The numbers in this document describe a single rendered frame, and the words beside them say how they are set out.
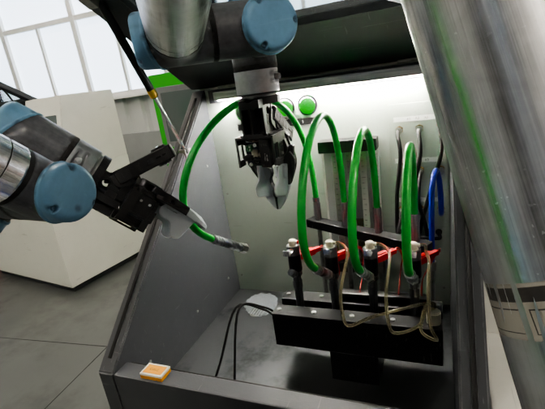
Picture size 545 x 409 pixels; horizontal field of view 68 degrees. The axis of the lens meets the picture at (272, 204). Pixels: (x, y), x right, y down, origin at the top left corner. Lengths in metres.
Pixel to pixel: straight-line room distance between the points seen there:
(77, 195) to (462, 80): 0.46
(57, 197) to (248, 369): 0.63
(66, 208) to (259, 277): 0.83
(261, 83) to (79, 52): 5.45
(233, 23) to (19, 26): 6.26
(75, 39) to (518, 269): 6.02
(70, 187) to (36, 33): 6.01
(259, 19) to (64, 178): 0.31
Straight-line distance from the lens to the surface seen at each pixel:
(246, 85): 0.69
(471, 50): 0.18
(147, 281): 0.94
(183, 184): 0.74
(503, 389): 0.73
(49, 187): 0.53
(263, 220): 1.18
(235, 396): 0.77
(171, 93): 3.79
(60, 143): 0.70
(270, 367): 1.00
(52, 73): 6.48
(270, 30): 0.57
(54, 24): 6.31
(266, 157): 0.68
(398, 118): 1.02
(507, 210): 0.18
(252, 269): 1.27
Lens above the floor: 1.46
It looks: 17 degrees down
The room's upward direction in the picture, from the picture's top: 8 degrees counter-clockwise
